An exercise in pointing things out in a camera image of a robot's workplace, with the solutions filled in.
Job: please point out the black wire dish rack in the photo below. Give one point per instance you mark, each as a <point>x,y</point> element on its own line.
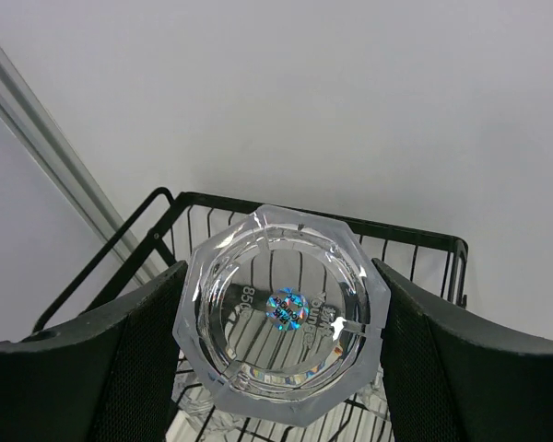
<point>433,260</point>

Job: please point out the clear cup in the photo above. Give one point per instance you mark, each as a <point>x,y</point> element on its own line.
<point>281,315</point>
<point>196,407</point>

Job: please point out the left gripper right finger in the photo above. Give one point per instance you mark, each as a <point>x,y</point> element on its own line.
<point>450,375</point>

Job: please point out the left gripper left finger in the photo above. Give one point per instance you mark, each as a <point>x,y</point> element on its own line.
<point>106,375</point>

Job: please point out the left aluminium frame post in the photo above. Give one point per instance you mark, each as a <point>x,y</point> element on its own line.
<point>42,137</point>

